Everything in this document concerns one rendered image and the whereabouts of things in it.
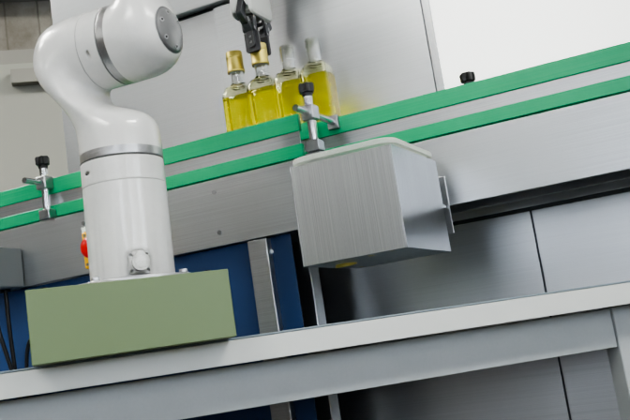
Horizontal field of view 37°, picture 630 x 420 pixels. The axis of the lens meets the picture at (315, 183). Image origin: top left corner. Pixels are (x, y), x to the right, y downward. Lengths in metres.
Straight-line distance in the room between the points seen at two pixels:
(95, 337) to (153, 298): 0.09
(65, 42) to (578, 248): 0.98
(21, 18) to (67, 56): 2.95
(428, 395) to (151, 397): 0.73
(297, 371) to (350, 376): 0.08
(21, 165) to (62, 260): 2.22
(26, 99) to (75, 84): 2.78
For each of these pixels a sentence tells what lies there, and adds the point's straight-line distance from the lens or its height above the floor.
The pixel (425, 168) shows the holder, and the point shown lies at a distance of 1.52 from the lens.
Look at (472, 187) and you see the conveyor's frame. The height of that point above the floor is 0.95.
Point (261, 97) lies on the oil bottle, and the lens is 1.84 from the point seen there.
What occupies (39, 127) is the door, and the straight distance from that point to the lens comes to 4.15.
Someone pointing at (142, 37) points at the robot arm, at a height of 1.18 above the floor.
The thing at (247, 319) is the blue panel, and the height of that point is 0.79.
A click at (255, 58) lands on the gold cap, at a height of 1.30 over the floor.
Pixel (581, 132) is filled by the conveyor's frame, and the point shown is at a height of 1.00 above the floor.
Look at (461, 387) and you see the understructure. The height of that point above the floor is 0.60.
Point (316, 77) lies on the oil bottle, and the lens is 1.79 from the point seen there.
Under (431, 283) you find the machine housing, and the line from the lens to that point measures 1.85.
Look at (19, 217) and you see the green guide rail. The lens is 2.01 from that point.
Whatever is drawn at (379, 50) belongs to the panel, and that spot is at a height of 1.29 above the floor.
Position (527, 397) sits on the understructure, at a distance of 1.82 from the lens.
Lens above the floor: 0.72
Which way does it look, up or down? 10 degrees up
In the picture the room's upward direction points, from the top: 9 degrees counter-clockwise
